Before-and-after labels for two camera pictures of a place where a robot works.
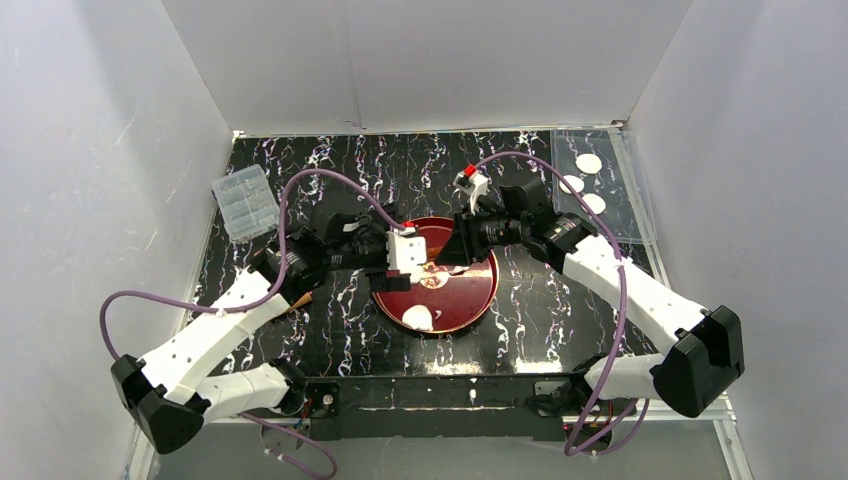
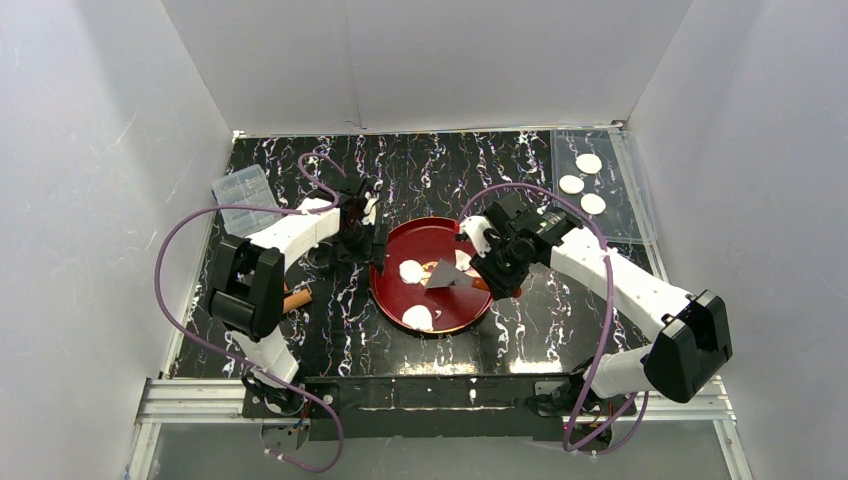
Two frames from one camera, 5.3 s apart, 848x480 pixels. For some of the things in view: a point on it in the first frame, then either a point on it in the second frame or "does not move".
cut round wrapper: (417, 317) does not move
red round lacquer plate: (457, 297) does not move
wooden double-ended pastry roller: (306, 298) does not move
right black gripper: (466, 236) -> (490, 273)
